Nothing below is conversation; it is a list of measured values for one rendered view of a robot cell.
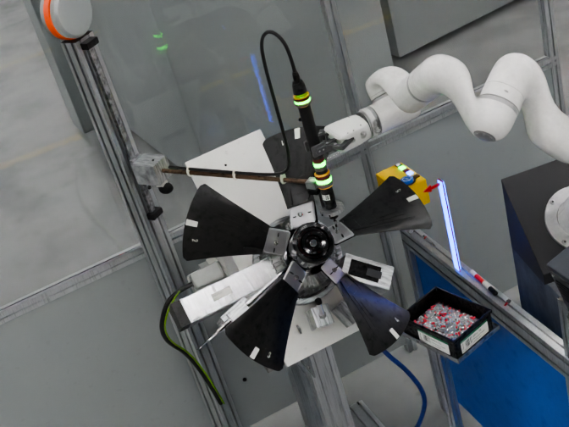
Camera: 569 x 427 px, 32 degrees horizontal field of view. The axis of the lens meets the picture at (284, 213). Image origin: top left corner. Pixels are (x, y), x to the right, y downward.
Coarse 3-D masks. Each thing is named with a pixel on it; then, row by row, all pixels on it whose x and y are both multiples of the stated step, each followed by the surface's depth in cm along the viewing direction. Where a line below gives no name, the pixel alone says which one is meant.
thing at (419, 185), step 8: (392, 168) 323; (408, 168) 321; (376, 176) 323; (384, 176) 320; (400, 176) 318; (408, 184) 312; (416, 184) 312; (424, 184) 313; (416, 192) 313; (424, 192) 314; (424, 200) 316
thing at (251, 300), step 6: (282, 270) 281; (276, 276) 280; (270, 282) 279; (264, 288) 279; (258, 294) 278; (246, 300) 278; (252, 300) 277; (222, 324) 275; (228, 324) 275; (222, 330) 275; (198, 348) 273
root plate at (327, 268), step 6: (324, 264) 275; (330, 264) 278; (336, 264) 280; (324, 270) 272; (330, 270) 275; (342, 270) 280; (330, 276) 272; (336, 276) 275; (342, 276) 277; (336, 282) 272
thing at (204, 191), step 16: (208, 192) 270; (192, 208) 271; (208, 208) 270; (224, 208) 271; (240, 208) 270; (208, 224) 272; (224, 224) 272; (240, 224) 272; (256, 224) 272; (208, 240) 274; (224, 240) 274; (240, 240) 274; (256, 240) 275; (192, 256) 275; (208, 256) 276; (224, 256) 277
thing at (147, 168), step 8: (136, 160) 304; (144, 160) 302; (152, 160) 300; (160, 160) 300; (136, 168) 301; (144, 168) 300; (152, 168) 298; (160, 168) 300; (136, 176) 304; (144, 176) 302; (152, 176) 300; (160, 176) 301; (168, 176) 304; (144, 184) 304; (152, 184) 302; (160, 184) 301
